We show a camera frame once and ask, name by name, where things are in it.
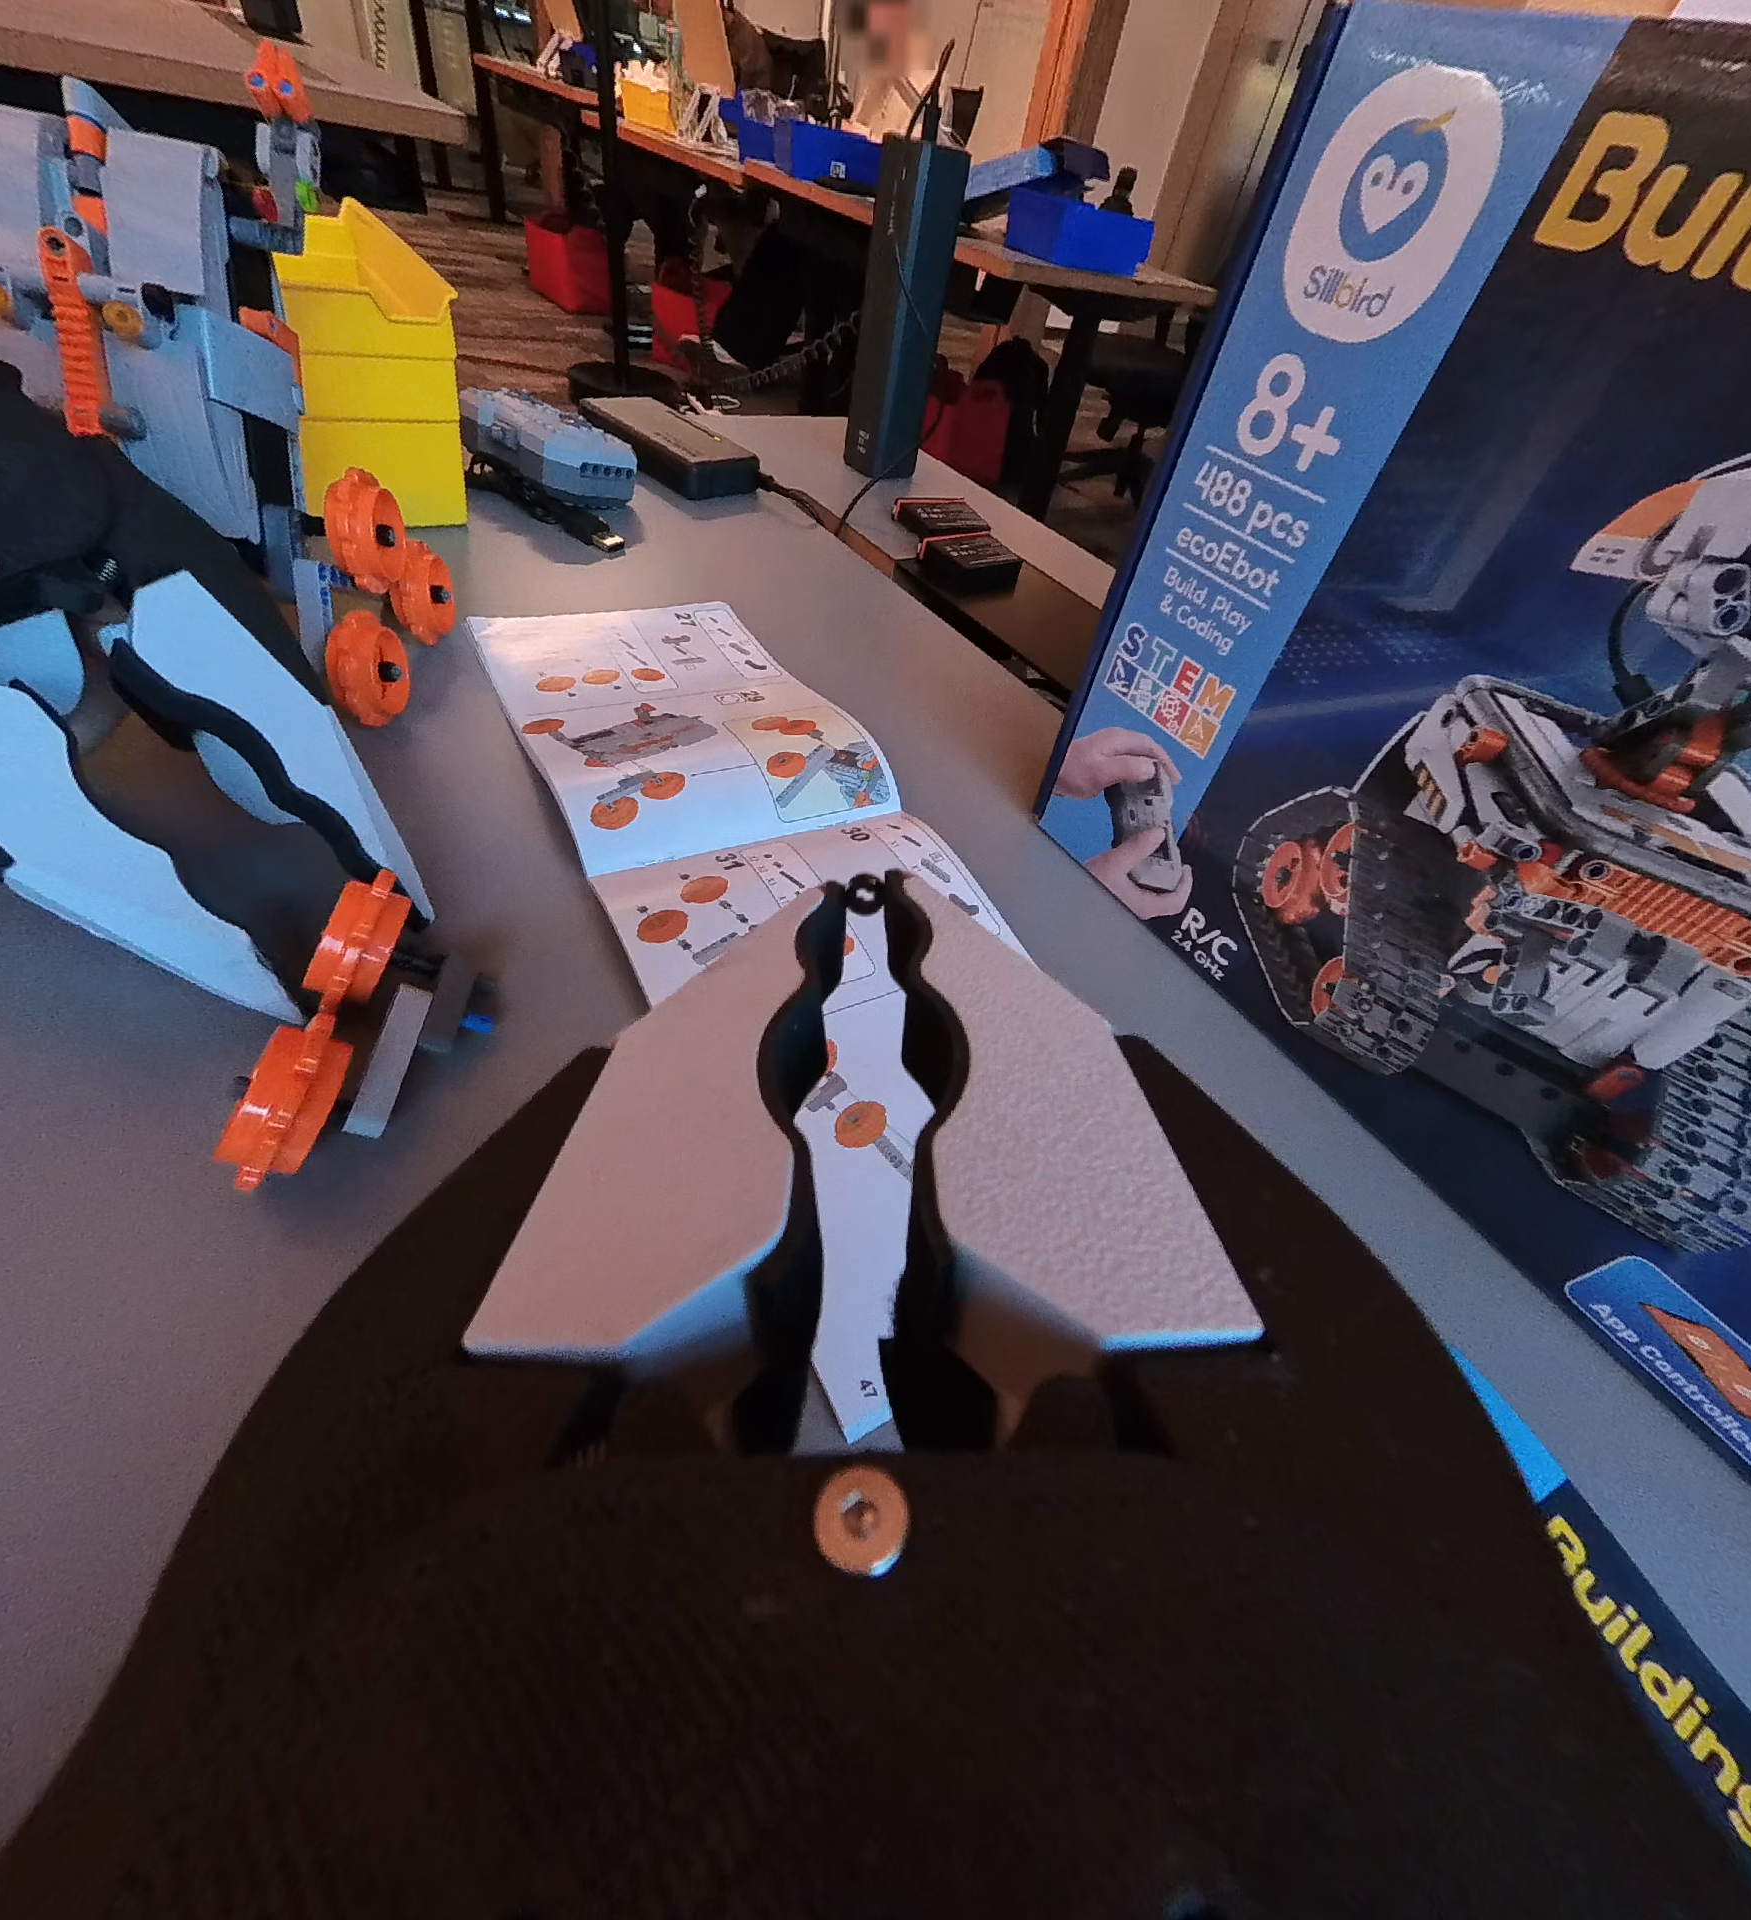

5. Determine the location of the black usb cable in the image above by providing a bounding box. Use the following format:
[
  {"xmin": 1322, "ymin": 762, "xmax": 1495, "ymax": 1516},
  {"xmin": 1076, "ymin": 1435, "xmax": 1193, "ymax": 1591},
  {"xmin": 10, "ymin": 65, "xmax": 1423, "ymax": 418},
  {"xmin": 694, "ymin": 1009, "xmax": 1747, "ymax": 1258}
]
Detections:
[{"xmin": 466, "ymin": 467, "xmax": 628, "ymax": 556}]

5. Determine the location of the black power adapter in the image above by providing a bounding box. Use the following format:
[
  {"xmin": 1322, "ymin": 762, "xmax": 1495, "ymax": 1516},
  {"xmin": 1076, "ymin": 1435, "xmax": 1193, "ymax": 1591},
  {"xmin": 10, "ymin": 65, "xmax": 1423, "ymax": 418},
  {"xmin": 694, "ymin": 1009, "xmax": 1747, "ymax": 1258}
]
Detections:
[{"xmin": 577, "ymin": 396, "xmax": 765, "ymax": 499}]

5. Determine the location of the black coiled cable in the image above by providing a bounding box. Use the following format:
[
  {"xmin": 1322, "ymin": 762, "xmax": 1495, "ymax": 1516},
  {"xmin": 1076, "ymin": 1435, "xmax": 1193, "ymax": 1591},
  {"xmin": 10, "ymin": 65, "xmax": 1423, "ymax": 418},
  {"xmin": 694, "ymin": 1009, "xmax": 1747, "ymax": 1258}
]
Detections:
[{"xmin": 732, "ymin": 306, "xmax": 870, "ymax": 396}]

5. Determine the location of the grey desk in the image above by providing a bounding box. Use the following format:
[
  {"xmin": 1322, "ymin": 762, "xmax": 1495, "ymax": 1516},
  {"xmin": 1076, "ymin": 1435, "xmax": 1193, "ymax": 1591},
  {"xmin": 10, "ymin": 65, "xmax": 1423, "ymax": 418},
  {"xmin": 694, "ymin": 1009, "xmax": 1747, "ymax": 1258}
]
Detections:
[{"xmin": 0, "ymin": 411, "xmax": 1751, "ymax": 1920}]

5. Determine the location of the grey side table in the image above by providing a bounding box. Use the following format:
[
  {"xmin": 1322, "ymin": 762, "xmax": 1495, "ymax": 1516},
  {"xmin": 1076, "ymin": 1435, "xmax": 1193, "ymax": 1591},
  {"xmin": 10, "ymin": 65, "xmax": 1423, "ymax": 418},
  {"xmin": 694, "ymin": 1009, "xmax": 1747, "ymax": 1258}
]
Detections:
[{"xmin": 702, "ymin": 411, "xmax": 1116, "ymax": 698}]

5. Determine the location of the plain office table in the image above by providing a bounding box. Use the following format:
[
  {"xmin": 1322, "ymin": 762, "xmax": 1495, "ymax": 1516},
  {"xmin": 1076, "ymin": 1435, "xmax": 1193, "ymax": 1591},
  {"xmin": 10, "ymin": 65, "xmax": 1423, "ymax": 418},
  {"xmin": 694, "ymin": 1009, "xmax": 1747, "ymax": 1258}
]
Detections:
[{"xmin": 0, "ymin": 0, "xmax": 471, "ymax": 154}]

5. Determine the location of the grey beam orange wheel assembly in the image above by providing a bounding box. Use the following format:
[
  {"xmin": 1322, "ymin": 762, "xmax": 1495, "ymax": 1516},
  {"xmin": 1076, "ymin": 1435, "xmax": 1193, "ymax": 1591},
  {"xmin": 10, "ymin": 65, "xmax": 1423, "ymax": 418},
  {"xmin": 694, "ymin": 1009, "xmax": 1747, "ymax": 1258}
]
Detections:
[{"xmin": 212, "ymin": 870, "xmax": 500, "ymax": 1194}]

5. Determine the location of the blue robot kit box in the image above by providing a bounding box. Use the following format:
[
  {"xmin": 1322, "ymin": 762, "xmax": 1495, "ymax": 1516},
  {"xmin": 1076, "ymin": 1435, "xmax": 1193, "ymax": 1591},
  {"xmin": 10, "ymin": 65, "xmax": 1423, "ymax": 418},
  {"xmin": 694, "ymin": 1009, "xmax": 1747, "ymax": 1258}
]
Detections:
[{"xmin": 1031, "ymin": 0, "xmax": 1751, "ymax": 1561}]

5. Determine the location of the long wooden table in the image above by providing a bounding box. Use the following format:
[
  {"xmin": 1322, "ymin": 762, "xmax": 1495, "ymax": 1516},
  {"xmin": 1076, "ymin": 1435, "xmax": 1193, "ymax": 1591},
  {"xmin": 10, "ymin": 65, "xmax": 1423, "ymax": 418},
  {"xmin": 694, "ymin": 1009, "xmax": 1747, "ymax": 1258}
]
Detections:
[{"xmin": 468, "ymin": 50, "xmax": 1218, "ymax": 519}]

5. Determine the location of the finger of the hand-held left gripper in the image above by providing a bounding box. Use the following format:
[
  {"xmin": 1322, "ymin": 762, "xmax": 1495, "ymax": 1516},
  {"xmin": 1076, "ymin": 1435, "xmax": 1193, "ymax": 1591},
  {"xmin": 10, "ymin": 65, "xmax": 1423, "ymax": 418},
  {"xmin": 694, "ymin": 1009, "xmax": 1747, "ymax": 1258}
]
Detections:
[
  {"xmin": 103, "ymin": 569, "xmax": 438, "ymax": 922},
  {"xmin": 0, "ymin": 607, "xmax": 313, "ymax": 1025}
]

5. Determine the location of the grey battery hub block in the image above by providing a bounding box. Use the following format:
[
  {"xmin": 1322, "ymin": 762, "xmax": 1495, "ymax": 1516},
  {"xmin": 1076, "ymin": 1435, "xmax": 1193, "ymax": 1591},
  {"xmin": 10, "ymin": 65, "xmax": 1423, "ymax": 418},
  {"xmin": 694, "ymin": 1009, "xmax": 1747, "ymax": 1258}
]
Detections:
[{"xmin": 458, "ymin": 386, "xmax": 640, "ymax": 508}]

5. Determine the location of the red storage bin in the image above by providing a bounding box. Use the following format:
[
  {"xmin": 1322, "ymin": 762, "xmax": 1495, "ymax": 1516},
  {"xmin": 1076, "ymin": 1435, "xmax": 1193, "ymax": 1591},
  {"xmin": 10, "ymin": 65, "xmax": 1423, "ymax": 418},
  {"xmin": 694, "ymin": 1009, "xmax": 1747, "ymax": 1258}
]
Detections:
[
  {"xmin": 923, "ymin": 374, "xmax": 1011, "ymax": 486},
  {"xmin": 522, "ymin": 214, "xmax": 614, "ymax": 317},
  {"xmin": 648, "ymin": 262, "xmax": 732, "ymax": 370}
]

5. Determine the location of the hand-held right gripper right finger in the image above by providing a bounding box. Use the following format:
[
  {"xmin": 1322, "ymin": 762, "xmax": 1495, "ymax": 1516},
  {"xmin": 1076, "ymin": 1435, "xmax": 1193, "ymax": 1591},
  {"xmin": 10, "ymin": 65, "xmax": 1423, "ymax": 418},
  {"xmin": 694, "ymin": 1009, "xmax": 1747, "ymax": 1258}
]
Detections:
[{"xmin": 876, "ymin": 867, "xmax": 1268, "ymax": 1456}]

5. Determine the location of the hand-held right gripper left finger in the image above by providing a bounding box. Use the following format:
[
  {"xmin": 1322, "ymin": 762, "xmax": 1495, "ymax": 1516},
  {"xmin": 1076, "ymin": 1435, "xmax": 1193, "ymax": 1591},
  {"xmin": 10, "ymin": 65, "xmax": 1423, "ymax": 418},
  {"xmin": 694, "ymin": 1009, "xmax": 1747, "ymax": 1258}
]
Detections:
[{"xmin": 458, "ymin": 884, "xmax": 852, "ymax": 1455}]

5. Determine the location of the yellow storage bin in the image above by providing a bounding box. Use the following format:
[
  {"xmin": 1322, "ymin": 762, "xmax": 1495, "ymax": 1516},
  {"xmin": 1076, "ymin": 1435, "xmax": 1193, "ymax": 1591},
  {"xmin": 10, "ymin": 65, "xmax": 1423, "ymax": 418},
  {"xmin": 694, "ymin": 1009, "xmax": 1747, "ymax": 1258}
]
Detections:
[{"xmin": 0, "ymin": 195, "xmax": 468, "ymax": 532}]

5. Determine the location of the black light stand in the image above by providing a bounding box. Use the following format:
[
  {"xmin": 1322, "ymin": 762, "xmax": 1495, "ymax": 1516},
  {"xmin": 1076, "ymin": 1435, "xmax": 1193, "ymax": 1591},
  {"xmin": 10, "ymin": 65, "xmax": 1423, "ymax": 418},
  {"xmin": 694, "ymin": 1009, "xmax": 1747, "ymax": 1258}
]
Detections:
[{"xmin": 566, "ymin": 0, "xmax": 695, "ymax": 407}]

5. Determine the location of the open instruction booklet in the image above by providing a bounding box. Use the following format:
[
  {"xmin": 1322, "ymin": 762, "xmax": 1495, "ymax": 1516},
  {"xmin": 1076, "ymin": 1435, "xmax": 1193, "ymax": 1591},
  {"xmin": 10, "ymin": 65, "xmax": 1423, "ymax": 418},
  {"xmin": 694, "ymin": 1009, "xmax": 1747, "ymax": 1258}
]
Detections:
[{"xmin": 466, "ymin": 599, "xmax": 1035, "ymax": 1444}]

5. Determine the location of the blue plastic bin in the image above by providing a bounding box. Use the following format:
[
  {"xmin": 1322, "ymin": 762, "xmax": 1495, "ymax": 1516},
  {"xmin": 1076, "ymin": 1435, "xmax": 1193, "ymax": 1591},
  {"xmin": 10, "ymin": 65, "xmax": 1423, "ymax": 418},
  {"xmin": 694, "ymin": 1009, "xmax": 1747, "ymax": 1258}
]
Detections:
[
  {"xmin": 776, "ymin": 117, "xmax": 883, "ymax": 190},
  {"xmin": 1004, "ymin": 188, "xmax": 1153, "ymax": 275}
]

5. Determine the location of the black tower device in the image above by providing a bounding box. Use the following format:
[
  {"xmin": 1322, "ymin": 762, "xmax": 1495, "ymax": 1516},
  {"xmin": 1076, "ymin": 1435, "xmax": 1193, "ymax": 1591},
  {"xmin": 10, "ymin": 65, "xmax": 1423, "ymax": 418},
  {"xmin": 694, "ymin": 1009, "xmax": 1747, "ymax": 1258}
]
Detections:
[{"xmin": 840, "ymin": 130, "xmax": 974, "ymax": 482}]

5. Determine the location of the grey orange block robot model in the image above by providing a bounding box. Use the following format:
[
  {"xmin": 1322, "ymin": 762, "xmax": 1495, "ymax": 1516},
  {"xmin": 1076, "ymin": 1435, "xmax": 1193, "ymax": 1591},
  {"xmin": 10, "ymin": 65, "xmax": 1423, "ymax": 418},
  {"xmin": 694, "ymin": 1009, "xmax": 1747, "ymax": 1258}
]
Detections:
[{"xmin": 0, "ymin": 38, "xmax": 461, "ymax": 729}]

